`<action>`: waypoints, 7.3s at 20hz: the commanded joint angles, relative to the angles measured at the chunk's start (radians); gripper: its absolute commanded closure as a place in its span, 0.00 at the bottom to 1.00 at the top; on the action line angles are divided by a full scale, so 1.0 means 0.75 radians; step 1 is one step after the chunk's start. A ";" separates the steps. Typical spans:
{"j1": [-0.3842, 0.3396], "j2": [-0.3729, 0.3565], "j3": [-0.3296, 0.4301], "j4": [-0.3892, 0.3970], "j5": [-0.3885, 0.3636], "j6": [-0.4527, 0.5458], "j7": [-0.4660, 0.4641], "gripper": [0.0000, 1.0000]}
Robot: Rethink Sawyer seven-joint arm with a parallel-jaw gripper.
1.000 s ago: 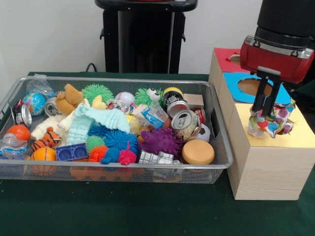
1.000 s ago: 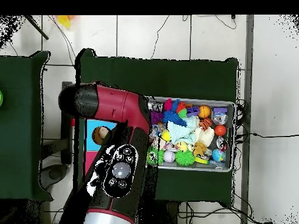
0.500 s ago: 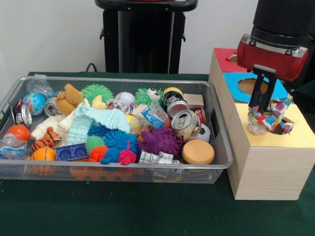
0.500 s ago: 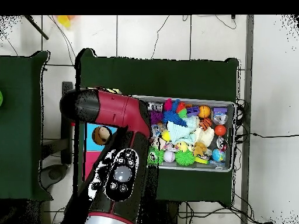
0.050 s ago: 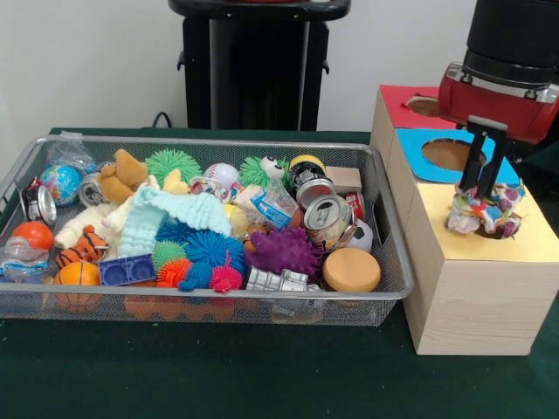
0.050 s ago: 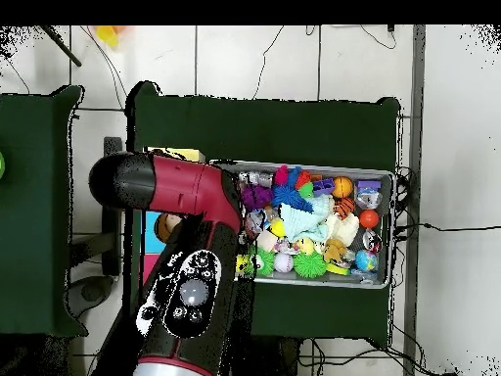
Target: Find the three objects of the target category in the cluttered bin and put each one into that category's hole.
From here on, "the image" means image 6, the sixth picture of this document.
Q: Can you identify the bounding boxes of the small globe ball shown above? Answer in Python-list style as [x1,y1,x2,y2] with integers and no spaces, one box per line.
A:
[354,250,379,272]

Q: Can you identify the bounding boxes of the yellow object on floor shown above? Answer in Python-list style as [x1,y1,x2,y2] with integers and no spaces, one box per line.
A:
[95,25,120,48]

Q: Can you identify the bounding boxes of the white baseball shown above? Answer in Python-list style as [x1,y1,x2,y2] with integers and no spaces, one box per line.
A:
[273,252,295,274]

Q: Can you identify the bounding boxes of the light blue knitted cloth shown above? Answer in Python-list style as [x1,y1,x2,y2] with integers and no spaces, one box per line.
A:
[278,195,334,243]

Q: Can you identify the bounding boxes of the brown teddy bear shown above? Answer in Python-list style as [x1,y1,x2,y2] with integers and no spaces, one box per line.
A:
[323,238,348,263]

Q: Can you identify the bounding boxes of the blue spiky ball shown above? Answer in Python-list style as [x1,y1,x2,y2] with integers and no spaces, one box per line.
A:
[270,183,314,214]

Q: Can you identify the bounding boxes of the orange ball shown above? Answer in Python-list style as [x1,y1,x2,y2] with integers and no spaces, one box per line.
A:
[358,210,381,230]

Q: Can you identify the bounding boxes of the green spiky toy with eyes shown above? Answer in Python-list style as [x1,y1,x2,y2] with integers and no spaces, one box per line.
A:
[250,247,276,277]

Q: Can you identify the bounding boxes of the black upright panel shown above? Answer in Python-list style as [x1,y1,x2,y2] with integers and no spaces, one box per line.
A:
[102,136,123,277]

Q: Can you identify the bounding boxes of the black rod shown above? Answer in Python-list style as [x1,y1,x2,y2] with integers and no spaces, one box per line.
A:
[39,25,83,68]

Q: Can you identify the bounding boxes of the dark green side tablecloth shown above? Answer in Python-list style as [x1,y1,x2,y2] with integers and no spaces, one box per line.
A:
[0,84,89,339]

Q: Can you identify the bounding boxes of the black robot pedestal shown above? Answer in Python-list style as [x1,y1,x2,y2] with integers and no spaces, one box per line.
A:
[253,336,302,376]

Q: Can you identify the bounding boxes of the small basketball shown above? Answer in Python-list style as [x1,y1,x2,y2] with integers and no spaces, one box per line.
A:
[332,176,354,199]

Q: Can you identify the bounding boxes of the tiger plush toy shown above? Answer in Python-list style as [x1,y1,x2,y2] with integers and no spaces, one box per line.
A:
[334,197,356,219]

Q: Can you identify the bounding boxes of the green spiky ball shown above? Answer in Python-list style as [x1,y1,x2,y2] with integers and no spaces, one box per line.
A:
[293,250,329,280]

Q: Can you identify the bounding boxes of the wooden box with three holes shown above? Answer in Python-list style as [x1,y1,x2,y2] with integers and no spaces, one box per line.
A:
[138,146,206,287]

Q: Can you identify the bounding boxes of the small patterned cloth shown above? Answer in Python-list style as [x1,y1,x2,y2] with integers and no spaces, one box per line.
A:
[273,238,300,255]

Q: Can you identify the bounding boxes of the purple spiky ball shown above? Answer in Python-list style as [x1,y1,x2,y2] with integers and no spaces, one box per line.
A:
[241,184,274,212]

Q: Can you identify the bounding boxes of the grey round base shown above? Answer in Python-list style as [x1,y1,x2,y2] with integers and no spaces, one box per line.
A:
[66,274,115,319]

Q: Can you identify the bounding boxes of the shallow mesh bin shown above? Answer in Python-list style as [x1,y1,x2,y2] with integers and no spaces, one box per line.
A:
[218,159,395,290]

